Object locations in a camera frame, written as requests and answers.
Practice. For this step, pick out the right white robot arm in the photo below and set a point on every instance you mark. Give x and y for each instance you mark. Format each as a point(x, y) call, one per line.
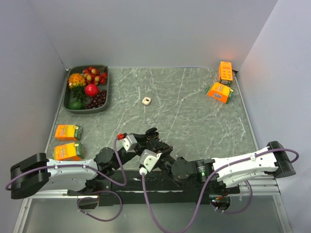
point(272, 160)

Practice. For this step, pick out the orange juice box far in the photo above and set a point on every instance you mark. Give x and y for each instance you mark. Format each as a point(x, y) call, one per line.
point(225, 73)

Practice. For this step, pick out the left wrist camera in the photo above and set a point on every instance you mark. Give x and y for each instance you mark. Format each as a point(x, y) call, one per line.
point(128, 141)

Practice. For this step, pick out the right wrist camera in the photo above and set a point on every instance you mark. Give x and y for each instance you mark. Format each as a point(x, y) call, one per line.
point(148, 160)

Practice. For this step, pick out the red lychee bunch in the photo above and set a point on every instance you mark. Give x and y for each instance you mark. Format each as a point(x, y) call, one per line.
point(95, 75)

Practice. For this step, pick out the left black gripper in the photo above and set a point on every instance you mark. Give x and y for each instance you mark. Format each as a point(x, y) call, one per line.
point(142, 140)

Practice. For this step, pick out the black earbud charging case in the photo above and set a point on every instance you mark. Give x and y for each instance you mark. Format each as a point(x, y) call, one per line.
point(152, 133)

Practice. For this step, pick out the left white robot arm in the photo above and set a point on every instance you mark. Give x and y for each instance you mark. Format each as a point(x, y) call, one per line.
point(38, 173)

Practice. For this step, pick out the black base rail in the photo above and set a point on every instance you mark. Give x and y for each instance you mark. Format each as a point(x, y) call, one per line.
point(160, 188)

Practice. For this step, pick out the beige earbud charging case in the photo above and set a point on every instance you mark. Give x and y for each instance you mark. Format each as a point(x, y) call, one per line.
point(146, 101)

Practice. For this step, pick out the orange juice box tilted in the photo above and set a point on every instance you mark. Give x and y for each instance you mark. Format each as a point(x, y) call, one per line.
point(220, 92)

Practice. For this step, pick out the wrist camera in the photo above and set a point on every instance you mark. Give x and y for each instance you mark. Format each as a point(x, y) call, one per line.
point(128, 141)
point(148, 160)

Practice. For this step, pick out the orange juice box left lower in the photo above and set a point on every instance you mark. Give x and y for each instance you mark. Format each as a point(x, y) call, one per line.
point(69, 152)

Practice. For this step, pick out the red apple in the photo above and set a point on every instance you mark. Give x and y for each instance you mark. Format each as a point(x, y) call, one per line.
point(91, 90)

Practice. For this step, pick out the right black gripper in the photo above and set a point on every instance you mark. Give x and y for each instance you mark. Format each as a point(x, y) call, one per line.
point(162, 147)

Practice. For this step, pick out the orange juice box left upper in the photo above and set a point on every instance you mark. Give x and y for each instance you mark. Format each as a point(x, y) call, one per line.
point(68, 132)

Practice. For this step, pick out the orange pineapple toy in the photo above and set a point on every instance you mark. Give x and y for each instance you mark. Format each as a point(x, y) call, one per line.
point(77, 84)

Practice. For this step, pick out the dark grape bunch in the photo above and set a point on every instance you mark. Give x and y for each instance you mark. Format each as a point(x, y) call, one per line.
point(98, 100)

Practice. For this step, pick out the green avocado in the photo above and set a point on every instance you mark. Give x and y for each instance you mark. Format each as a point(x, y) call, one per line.
point(76, 105)

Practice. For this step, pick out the grey fruit tray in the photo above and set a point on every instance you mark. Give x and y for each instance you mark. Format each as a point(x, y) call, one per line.
point(67, 98)

